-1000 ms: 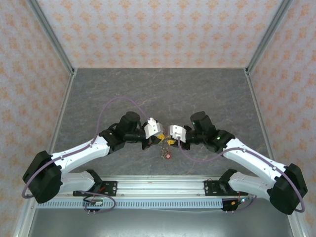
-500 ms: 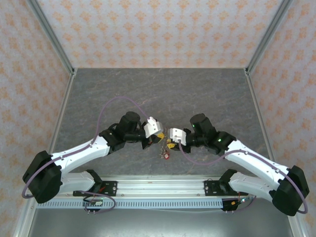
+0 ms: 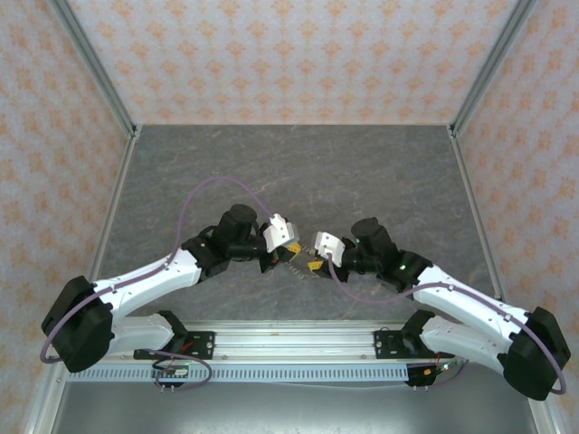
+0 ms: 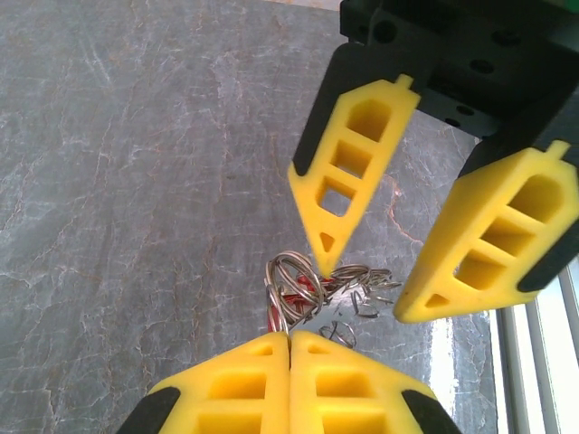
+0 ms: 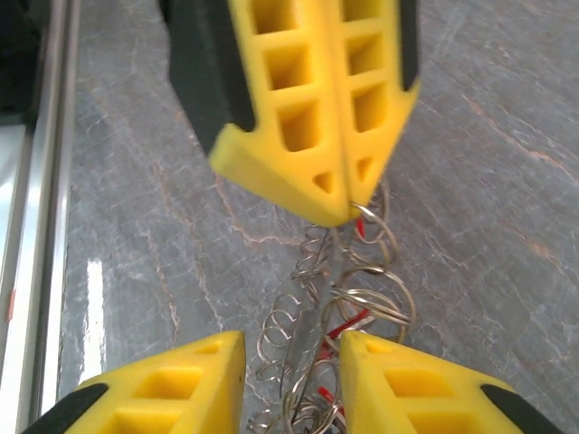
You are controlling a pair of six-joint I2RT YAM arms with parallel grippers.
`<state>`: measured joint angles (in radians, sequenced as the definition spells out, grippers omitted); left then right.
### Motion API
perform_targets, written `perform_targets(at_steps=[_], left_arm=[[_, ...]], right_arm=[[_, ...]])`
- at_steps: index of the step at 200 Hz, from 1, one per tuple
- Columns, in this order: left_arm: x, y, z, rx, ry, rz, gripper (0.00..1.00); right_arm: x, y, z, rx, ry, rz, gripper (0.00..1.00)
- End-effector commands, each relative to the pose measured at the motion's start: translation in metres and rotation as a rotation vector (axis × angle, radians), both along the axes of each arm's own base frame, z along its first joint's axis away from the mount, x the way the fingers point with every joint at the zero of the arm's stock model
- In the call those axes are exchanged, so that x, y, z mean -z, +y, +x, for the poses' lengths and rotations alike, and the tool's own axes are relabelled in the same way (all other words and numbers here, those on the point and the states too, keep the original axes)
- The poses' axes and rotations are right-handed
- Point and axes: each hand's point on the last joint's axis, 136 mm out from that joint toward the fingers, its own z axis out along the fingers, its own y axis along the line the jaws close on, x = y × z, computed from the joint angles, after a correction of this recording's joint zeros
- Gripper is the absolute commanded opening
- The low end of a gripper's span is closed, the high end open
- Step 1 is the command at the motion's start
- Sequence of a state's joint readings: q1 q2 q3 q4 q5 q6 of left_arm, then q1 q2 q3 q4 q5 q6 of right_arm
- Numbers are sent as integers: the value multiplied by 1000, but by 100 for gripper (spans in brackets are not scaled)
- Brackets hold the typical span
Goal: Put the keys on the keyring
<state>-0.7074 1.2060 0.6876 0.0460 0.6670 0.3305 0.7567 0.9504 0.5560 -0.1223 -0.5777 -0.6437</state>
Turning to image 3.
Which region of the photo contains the metal keyring bunch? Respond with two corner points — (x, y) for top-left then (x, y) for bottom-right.
(287, 242), (318, 277)

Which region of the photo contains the small circuit board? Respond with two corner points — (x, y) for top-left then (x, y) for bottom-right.
(151, 363), (189, 379)
(422, 361), (459, 379)

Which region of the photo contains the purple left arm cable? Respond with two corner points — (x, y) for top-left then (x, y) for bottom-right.
(40, 176), (275, 393)

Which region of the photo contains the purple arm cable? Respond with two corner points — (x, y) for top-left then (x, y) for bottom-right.
(40, 176), (275, 393)
(326, 255), (569, 397)

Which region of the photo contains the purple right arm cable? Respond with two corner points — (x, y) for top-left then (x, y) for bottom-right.
(326, 255), (569, 397)

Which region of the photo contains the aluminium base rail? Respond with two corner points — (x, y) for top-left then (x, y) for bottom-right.
(118, 319), (456, 363)

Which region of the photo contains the white slotted cable duct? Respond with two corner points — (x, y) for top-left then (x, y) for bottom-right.
(85, 363), (425, 384)

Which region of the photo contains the aluminium table edge rail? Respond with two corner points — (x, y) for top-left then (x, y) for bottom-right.
(446, 126), (566, 434)
(22, 127), (142, 434)

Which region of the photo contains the aluminium frame post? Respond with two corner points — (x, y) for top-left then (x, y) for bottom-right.
(447, 0), (542, 139)
(46, 0), (141, 139)

